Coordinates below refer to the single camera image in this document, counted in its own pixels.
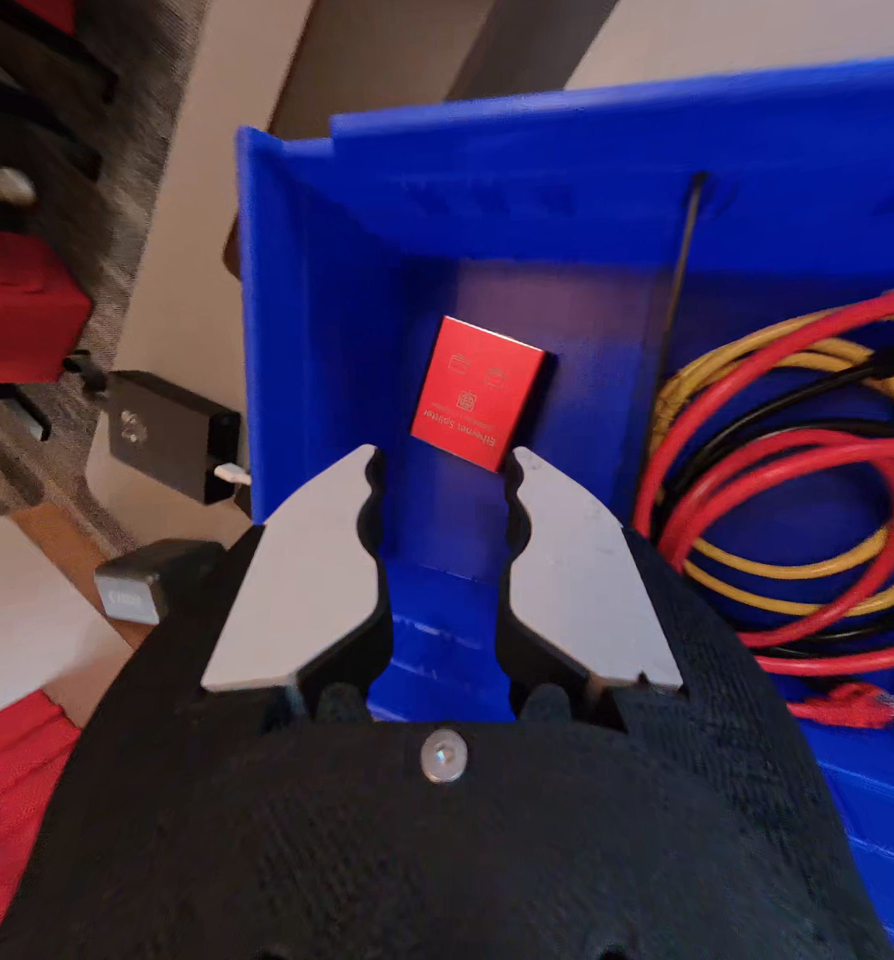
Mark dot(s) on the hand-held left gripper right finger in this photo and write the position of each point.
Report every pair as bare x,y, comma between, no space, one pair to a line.
589,592

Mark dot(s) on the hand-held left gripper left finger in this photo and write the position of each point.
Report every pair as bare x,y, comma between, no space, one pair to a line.
304,585

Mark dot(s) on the red ethernet splitter box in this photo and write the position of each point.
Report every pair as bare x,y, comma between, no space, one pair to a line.
477,390

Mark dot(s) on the blue plastic bin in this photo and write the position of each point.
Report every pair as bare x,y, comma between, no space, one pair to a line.
492,187

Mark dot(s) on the grey power adapter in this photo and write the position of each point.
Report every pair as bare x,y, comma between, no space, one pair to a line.
139,589

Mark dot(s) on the black bin divider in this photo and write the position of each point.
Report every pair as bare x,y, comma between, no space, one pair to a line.
678,300

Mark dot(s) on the red plastic bin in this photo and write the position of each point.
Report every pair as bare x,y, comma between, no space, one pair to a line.
19,307
4,810

